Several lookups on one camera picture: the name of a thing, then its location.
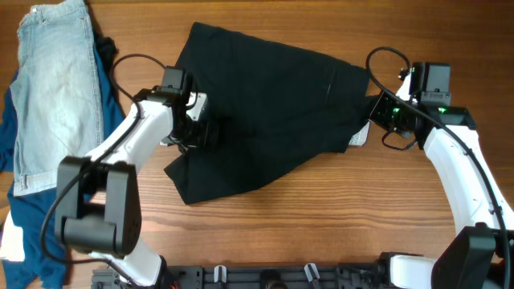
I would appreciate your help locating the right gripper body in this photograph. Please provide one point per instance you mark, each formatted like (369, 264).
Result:
(390, 111)

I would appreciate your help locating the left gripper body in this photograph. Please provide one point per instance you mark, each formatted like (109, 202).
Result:
(196, 132)

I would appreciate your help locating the black shorts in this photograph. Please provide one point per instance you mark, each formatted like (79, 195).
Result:
(276, 107)

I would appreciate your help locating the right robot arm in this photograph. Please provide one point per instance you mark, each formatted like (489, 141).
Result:
(481, 254)

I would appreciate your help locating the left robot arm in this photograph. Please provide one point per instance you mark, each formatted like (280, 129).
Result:
(98, 209)

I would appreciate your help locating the small black garment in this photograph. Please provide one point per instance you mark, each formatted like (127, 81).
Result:
(107, 50)

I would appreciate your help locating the light blue denim shorts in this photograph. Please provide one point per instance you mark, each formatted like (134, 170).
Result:
(56, 94)

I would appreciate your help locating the dark blue shirt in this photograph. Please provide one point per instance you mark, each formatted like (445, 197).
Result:
(28, 212)

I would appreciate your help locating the white cloth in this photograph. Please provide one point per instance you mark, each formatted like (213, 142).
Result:
(12, 242)

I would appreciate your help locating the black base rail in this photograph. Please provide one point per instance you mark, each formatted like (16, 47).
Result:
(342, 276)

